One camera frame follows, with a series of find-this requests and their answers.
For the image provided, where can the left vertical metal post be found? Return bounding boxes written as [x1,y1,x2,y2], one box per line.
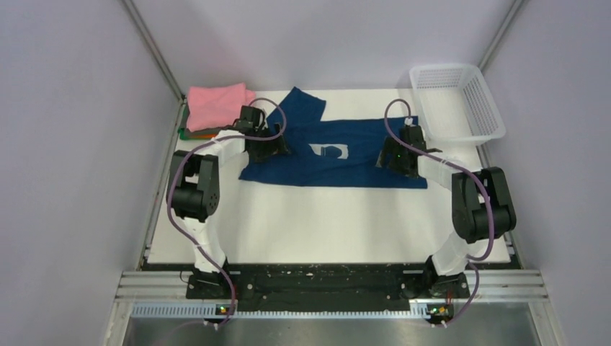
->
[119,0,185,102]

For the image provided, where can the right vertical metal post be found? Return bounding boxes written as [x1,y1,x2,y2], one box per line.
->
[478,0,529,74]

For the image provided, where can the navy blue printed t-shirt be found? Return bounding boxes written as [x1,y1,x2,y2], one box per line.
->
[239,87,427,190]

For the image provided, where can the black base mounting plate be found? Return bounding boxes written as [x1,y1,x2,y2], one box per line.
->
[143,259,521,314]

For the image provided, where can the green folded t-shirt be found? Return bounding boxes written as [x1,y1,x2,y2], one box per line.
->
[178,127,196,141]

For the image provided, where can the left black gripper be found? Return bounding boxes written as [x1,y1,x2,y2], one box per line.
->
[249,121,290,164]

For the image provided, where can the pink folded t-shirt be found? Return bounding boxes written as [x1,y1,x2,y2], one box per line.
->
[186,83,256,132]

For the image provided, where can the vertical metal post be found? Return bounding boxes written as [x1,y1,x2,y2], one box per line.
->
[478,0,529,74]
[119,0,185,102]

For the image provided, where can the white slotted cable duct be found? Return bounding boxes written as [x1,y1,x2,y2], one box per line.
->
[131,302,429,320]

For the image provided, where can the white plastic basket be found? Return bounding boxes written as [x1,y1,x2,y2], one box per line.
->
[409,63,507,146]

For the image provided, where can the orange folded t-shirt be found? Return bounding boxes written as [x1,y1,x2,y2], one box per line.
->
[190,133,218,141]

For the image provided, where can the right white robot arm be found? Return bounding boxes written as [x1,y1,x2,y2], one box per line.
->
[376,125,517,297]

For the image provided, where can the grey folded t-shirt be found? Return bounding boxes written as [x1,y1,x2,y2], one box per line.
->
[178,105,239,135]

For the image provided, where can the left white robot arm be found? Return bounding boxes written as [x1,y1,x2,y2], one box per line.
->
[166,105,290,298]

